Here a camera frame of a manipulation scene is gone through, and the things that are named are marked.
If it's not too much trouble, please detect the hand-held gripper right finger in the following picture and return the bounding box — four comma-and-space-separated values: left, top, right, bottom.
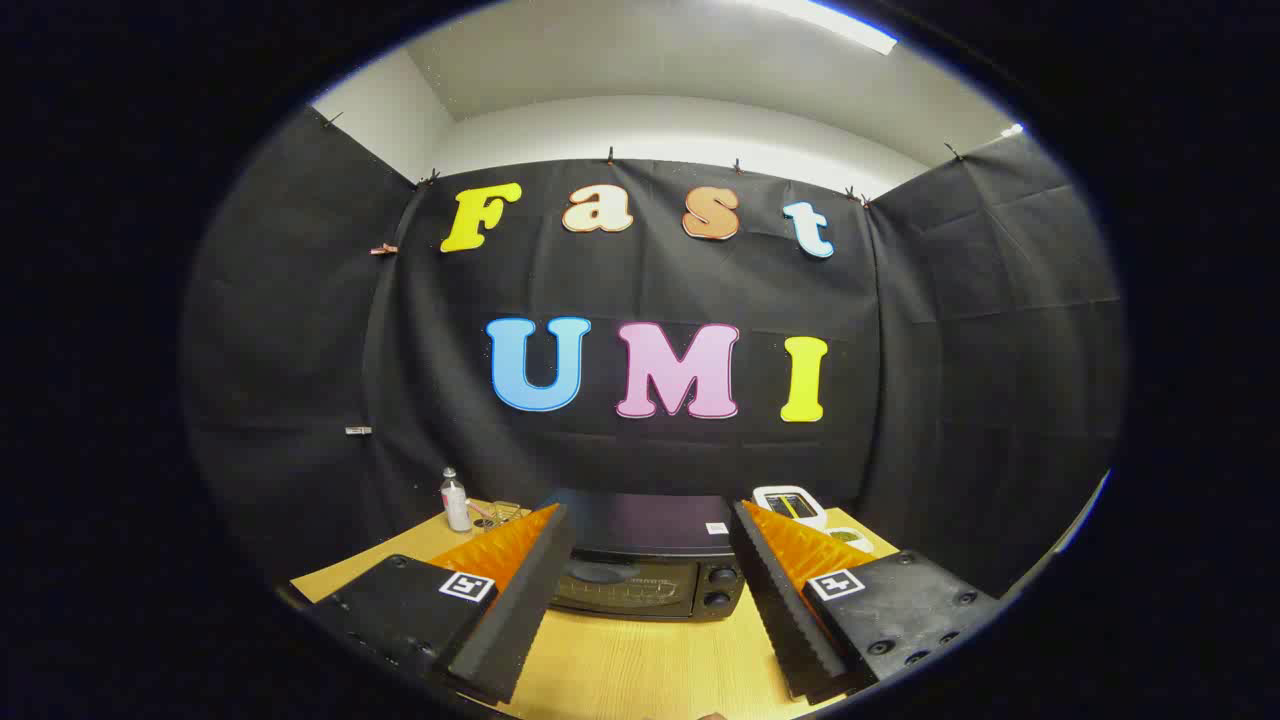
728, 500, 1004, 706

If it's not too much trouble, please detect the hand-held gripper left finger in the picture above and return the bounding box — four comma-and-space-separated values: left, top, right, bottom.
290, 503, 578, 706

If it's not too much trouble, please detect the black toaster oven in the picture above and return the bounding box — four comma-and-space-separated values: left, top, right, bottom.
545, 488, 749, 623

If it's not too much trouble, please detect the white toaster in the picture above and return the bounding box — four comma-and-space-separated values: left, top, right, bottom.
752, 485, 829, 531

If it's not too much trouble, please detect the small clear bottle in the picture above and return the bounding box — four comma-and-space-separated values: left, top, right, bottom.
441, 467, 472, 533

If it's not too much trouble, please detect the black backdrop cloth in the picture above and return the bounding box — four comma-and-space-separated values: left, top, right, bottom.
180, 105, 1129, 601

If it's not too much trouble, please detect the small wire basket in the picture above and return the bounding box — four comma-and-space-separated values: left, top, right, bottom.
470, 498, 531, 531

